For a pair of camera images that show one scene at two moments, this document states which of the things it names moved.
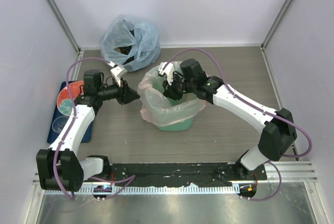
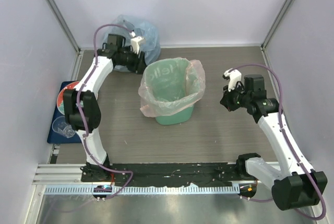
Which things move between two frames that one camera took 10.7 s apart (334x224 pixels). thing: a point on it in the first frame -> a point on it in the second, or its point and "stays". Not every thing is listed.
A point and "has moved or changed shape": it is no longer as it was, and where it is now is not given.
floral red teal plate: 64,103 stays
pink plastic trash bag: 155,107 has moved or changed shape
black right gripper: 170,90 -> 226,100
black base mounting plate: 158,174 stays
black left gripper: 126,94 -> 140,63
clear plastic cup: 59,122 stays
